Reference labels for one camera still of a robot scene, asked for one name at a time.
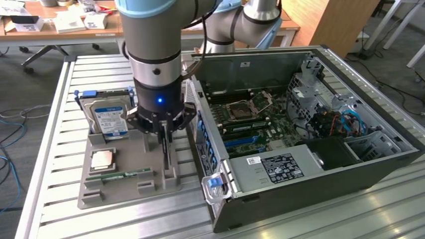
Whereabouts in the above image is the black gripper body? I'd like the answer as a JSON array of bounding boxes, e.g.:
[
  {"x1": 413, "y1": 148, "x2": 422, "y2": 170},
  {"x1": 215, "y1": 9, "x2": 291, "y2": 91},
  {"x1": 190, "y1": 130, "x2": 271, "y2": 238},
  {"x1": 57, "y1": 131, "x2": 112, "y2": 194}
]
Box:
[{"x1": 135, "y1": 83, "x2": 185, "y2": 133}]

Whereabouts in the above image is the graphics card with metal bracket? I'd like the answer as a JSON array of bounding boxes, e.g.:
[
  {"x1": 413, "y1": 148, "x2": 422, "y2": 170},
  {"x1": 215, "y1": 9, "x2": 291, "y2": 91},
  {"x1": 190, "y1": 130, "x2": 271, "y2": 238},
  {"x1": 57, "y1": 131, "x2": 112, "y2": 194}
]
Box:
[{"x1": 159, "y1": 129, "x2": 174, "y2": 175}]

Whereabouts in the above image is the hard disk in blue caddy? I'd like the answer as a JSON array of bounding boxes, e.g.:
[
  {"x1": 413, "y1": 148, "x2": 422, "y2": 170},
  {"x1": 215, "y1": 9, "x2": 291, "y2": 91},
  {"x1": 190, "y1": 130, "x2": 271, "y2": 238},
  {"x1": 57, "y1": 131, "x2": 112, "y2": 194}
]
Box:
[{"x1": 73, "y1": 87, "x2": 137, "y2": 140}]

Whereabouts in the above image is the CPU socket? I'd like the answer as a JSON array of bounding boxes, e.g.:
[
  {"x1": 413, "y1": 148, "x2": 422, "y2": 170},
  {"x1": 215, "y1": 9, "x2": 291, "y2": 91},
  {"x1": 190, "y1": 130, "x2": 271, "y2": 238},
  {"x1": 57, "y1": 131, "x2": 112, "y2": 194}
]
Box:
[{"x1": 225, "y1": 101, "x2": 255, "y2": 121}]

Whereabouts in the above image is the grey plastic parts rack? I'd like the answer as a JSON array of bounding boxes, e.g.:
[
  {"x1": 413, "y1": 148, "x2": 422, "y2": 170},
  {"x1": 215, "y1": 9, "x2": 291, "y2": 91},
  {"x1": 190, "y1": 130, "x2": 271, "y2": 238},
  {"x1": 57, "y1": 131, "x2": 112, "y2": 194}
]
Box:
[{"x1": 77, "y1": 128, "x2": 183, "y2": 210}]

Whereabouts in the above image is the RAM stick with white label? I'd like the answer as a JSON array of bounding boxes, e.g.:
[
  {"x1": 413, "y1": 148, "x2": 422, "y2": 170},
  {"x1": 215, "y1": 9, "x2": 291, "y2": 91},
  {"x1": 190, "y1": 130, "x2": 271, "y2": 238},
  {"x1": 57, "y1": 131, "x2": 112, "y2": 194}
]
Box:
[{"x1": 226, "y1": 121, "x2": 269, "y2": 131}]

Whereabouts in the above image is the silver CPU chip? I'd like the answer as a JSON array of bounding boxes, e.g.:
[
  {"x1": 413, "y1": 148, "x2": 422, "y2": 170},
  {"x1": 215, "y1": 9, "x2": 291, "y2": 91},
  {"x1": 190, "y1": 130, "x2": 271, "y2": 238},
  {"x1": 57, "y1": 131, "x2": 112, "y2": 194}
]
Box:
[{"x1": 90, "y1": 151, "x2": 113, "y2": 171}]

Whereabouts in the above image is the long expansion slot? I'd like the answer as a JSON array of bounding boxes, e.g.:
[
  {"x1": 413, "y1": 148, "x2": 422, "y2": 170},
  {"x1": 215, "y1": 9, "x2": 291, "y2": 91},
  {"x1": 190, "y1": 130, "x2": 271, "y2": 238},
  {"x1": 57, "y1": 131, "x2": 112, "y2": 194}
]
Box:
[{"x1": 223, "y1": 135, "x2": 259, "y2": 147}]

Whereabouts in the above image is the green bare RAM stick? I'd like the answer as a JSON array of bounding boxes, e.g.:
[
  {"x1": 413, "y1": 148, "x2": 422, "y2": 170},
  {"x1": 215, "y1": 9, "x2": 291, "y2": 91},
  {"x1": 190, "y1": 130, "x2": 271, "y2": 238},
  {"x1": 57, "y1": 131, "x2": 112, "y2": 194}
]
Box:
[{"x1": 85, "y1": 168, "x2": 153, "y2": 181}]

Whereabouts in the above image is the blue case latch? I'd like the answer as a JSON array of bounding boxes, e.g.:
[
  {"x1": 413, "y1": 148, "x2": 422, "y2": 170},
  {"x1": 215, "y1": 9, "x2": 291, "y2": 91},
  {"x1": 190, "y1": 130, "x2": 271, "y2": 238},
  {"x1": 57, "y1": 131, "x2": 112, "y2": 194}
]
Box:
[{"x1": 205, "y1": 178, "x2": 222, "y2": 191}]

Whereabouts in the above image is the grey power supply unit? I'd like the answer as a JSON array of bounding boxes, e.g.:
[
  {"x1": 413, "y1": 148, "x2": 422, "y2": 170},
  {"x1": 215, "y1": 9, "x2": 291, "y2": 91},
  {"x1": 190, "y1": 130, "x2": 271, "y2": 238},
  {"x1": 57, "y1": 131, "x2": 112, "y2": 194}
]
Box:
[{"x1": 227, "y1": 145, "x2": 325, "y2": 194}]

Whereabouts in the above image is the white box with labels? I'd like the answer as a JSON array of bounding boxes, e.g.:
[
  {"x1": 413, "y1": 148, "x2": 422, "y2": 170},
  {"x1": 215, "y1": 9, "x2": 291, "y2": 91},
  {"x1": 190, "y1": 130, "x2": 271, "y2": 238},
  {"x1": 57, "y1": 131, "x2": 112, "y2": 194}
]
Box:
[{"x1": 82, "y1": 12, "x2": 109, "y2": 30}]

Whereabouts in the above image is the black office chair base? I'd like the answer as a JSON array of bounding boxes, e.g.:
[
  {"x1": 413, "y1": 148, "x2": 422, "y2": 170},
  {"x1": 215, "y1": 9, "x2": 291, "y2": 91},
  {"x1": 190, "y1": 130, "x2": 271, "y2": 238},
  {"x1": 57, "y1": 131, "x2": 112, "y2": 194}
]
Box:
[{"x1": 18, "y1": 43, "x2": 101, "y2": 73}]

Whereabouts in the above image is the white open box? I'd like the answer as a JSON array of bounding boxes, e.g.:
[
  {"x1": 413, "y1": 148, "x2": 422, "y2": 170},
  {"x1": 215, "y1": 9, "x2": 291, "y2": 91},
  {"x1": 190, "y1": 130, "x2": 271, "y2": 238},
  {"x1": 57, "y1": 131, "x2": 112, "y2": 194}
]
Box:
[{"x1": 52, "y1": 11, "x2": 88, "y2": 34}]

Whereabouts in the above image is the wooden desk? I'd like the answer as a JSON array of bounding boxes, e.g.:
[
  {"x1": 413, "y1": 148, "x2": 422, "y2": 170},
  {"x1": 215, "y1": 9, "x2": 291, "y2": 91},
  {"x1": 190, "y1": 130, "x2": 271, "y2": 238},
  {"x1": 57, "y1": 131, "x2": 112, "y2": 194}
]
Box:
[{"x1": 0, "y1": 0, "x2": 301, "y2": 55}]

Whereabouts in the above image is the white box with black lid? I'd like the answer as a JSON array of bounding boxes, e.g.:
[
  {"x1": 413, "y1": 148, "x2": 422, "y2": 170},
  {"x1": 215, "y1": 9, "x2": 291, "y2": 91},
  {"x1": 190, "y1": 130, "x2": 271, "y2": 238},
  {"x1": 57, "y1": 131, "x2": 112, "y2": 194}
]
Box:
[{"x1": 8, "y1": 15, "x2": 45, "y2": 32}]

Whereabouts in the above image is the black open PC case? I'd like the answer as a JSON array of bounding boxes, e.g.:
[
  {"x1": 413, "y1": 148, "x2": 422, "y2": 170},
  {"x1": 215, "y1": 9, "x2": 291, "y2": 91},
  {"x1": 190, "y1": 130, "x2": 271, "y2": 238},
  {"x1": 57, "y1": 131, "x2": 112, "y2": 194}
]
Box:
[{"x1": 177, "y1": 44, "x2": 421, "y2": 234}]

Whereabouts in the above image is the white printed paper sheet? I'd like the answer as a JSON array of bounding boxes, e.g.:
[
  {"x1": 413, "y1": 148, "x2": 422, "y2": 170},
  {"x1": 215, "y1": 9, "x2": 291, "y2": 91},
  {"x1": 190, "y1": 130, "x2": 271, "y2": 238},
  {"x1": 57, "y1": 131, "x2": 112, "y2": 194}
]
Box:
[{"x1": 0, "y1": 4, "x2": 26, "y2": 16}]

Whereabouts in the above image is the metal disk bay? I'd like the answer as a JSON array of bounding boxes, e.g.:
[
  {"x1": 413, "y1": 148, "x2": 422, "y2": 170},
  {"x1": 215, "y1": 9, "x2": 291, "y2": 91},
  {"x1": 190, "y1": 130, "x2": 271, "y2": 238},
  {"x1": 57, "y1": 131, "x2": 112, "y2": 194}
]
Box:
[{"x1": 343, "y1": 130, "x2": 403, "y2": 162}]

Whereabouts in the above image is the white floor device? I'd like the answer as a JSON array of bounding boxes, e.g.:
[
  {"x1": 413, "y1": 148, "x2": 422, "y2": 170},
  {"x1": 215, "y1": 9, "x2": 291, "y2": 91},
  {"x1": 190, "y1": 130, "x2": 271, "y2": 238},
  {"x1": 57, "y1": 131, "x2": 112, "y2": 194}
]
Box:
[{"x1": 355, "y1": 31, "x2": 371, "y2": 54}]

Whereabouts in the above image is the white table leg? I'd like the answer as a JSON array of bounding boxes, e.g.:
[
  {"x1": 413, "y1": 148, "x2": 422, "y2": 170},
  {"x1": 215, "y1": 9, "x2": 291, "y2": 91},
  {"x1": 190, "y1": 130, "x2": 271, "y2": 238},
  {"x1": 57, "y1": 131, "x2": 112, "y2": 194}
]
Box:
[{"x1": 406, "y1": 44, "x2": 425, "y2": 68}]

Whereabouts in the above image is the black camera cable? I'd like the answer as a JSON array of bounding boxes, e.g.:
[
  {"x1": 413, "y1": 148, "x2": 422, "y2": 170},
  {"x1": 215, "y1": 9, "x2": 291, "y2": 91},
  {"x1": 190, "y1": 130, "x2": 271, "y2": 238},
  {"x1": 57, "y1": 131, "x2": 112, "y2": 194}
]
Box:
[{"x1": 181, "y1": 0, "x2": 221, "y2": 78}]

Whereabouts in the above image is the grey floor cable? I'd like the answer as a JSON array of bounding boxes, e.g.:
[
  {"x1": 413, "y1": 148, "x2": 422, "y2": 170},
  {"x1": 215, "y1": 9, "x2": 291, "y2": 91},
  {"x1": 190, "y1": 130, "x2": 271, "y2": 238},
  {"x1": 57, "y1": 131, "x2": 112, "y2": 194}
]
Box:
[{"x1": 0, "y1": 104, "x2": 52, "y2": 120}]

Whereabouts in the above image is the blue floor cable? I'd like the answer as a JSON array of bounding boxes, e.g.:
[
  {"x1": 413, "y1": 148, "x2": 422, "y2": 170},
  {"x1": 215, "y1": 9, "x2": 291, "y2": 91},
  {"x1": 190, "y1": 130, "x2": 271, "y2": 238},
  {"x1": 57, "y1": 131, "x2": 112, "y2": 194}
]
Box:
[{"x1": 0, "y1": 119, "x2": 26, "y2": 214}]

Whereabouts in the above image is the red wire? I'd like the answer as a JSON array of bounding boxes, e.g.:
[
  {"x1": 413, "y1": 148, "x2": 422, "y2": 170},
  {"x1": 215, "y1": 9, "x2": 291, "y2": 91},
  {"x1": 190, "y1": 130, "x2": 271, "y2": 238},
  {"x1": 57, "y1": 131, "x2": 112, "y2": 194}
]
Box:
[{"x1": 327, "y1": 113, "x2": 342, "y2": 136}]

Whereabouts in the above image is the blue data wire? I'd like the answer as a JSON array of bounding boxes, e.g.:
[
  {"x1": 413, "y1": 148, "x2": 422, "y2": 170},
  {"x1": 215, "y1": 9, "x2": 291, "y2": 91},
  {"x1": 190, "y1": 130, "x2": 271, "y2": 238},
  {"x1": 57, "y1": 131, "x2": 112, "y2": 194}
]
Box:
[{"x1": 339, "y1": 109, "x2": 367, "y2": 137}]

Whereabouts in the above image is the white table frame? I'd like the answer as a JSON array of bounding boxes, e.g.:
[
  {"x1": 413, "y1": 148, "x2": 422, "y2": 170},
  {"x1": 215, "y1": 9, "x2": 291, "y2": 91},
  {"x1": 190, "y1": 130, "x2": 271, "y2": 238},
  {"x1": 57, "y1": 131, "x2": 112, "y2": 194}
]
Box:
[{"x1": 363, "y1": 0, "x2": 425, "y2": 50}]

